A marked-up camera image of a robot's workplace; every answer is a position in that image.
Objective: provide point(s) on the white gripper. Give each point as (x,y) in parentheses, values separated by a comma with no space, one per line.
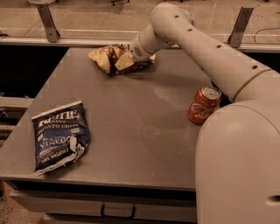
(136,50)

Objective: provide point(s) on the brown chip bag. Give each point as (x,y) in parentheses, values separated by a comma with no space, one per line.
(105,58)

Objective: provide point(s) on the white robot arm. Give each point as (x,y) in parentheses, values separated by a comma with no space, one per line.
(237,157)

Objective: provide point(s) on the red coke can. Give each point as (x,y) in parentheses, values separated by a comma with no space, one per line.
(204,103)

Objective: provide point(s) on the blue Kettle chip bag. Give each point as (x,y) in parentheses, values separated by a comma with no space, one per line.
(61,136)

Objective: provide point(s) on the left metal railing bracket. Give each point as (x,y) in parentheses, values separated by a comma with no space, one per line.
(51,32)

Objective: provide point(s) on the metal railing bracket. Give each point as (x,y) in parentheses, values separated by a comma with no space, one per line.
(236,36)
(51,32)

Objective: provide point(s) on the right metal railing bracket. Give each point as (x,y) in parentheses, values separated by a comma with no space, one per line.
(236,36)

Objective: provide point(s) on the grey drawer with handle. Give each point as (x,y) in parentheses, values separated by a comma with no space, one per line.
(107,206)

